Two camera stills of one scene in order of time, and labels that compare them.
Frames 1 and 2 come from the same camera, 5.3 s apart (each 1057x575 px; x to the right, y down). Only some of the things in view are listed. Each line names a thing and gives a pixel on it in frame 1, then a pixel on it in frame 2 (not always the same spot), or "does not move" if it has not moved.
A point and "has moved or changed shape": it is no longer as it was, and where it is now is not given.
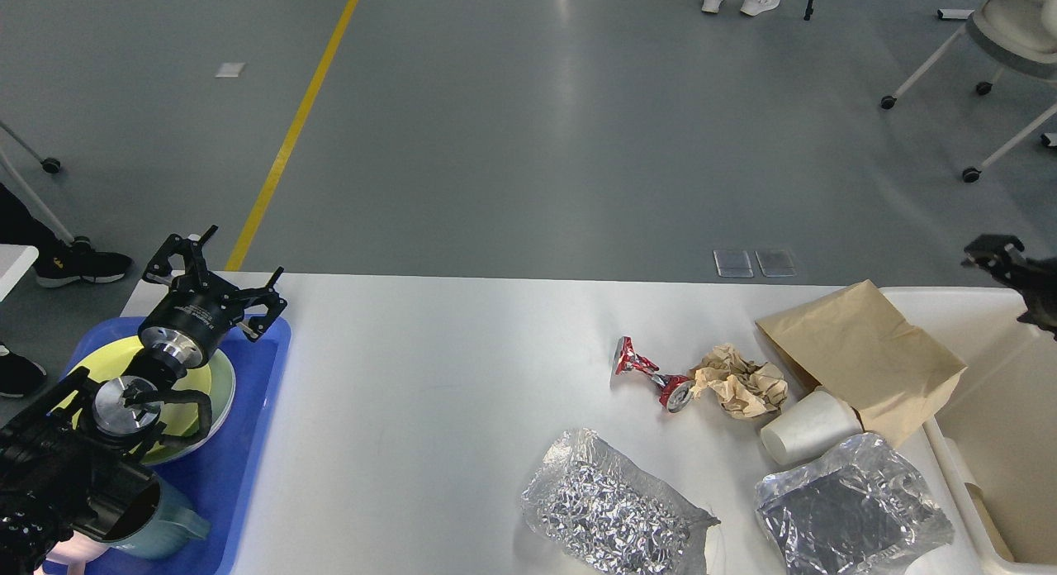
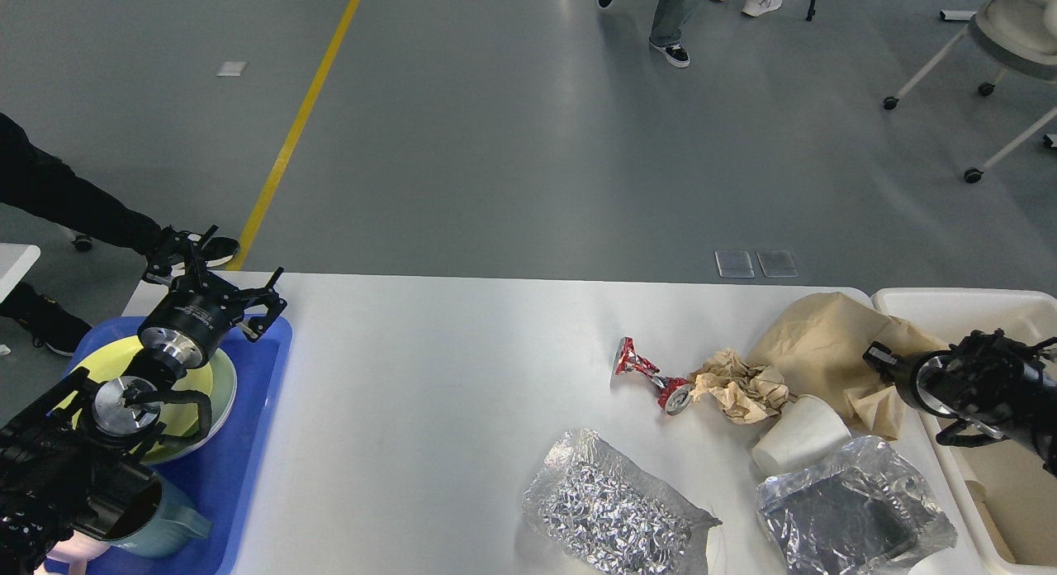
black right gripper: [1035, 281] → [931, 380]
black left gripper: [186, 325] does not move
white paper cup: [815, 427] has moved or changed shape
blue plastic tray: [218, 478] does not move
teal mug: [173, 525] does not move
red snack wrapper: [675, 391] does not move
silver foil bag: [862, 508] does not move
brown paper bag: [865, 347] has moved or changed shape
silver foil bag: [605, 513] does not move
